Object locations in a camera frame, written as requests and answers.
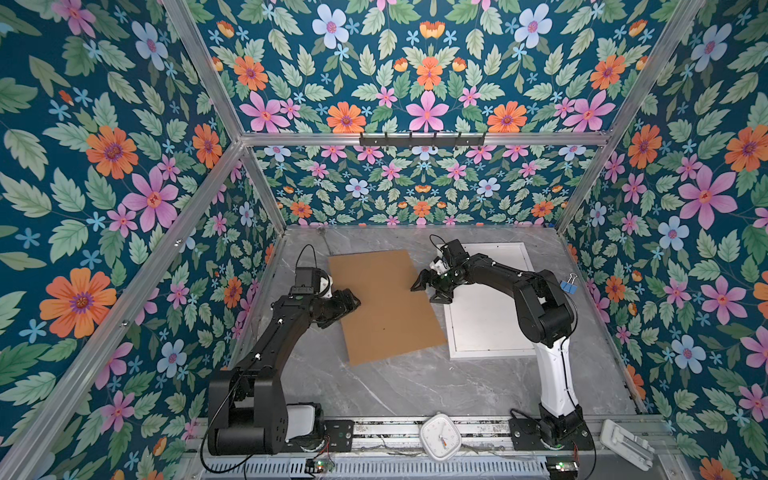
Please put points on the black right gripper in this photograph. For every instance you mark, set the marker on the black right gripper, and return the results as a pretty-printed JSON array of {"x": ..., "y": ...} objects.
[{"x": 432, "y": 275}]

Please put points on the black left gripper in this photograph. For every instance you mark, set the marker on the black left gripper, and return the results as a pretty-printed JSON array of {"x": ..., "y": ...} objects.
[{"x": 342, "y": 307}]

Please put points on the brown backing board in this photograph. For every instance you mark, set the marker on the brown backing board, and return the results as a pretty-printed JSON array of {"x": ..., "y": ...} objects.
[{"x": 392, "y": 320}]

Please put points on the red printed photo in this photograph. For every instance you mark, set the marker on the red printed photo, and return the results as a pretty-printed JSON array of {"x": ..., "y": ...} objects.
[{"x": 486, "y": 324}]

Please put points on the white picture frame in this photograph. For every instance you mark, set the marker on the white picture frame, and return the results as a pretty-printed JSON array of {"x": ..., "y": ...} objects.
[{"x": 480, "y": 355}]

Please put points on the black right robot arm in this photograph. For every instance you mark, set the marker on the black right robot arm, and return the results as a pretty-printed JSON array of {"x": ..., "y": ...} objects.
[{"x": 545, "y": 316}]

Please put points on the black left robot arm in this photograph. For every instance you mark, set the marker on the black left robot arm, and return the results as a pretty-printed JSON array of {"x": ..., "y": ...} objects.
[{"x": 248, "y": 412}]

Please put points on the blue binder clip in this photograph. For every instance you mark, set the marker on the blue binder clip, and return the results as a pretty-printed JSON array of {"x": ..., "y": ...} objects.
[{"x": 570, "y": 285}]

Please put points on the white square clock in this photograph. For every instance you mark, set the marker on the white square clock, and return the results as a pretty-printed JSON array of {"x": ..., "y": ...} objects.
[{"x": 440, "y": 437}]

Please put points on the white plastic holder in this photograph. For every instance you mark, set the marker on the white plastic holder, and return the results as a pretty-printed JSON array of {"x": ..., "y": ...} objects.
[{"x": 632, "y": 448}]

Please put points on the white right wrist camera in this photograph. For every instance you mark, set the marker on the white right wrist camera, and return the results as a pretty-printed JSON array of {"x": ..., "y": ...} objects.
[{"x": 440, "y": 266}]

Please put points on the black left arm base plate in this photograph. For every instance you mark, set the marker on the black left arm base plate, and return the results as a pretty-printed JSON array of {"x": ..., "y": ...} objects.
[{"x": 335, "y": 435}]

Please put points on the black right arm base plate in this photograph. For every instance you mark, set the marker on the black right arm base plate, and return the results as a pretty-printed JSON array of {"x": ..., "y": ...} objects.
[{"x": 526, "y": 436}]

